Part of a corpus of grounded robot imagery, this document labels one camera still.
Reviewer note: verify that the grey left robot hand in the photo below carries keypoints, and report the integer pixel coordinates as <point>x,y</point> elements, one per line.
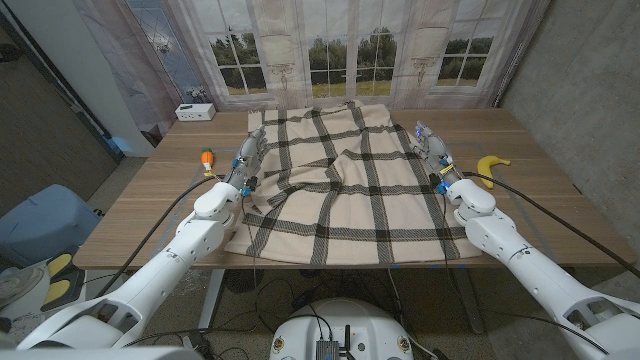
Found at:
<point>246,160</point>

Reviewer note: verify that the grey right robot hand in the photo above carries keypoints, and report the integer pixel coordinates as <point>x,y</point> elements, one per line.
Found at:
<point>436,150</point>

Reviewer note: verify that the yellow toy banana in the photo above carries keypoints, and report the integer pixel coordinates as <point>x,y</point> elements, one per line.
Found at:
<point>487,165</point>

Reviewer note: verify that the cream plaid scarf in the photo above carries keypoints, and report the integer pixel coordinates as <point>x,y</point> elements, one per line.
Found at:
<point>350,210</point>

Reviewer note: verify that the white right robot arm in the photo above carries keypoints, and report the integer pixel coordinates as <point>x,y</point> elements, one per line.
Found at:
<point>530,270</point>

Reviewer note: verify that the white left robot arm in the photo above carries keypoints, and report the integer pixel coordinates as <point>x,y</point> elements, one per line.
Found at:
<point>160,265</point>

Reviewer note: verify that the orange toy carrot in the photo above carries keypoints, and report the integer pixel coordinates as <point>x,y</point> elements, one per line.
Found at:
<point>207,159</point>

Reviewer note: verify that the white power strip box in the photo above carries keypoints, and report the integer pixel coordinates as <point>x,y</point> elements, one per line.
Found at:
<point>195,112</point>

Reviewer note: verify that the black round fan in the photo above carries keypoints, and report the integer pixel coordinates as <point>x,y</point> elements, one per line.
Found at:
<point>242,281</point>

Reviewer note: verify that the printed window backdrop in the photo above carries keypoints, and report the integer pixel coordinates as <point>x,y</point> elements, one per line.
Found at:
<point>350,30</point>

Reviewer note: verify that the white table leg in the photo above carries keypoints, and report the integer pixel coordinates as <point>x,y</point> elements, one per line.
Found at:
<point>210,305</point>

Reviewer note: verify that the grey table leg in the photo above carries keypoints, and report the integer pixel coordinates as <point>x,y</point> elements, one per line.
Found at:
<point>470,305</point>

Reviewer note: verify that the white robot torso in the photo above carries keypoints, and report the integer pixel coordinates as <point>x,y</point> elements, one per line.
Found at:
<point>345,320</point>

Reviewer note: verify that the grey electronics box on torso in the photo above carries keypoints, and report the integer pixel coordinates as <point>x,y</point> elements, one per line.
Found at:
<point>327,350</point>

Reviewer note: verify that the blue-grey plastic container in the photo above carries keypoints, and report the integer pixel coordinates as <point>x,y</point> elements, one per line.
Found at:
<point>45,225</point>

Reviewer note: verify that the black foot pedal yellow pads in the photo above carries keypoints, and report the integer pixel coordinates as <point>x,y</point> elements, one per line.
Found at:
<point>75,285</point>

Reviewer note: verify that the white sneaker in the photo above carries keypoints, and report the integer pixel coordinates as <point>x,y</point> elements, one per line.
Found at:
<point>17,285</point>

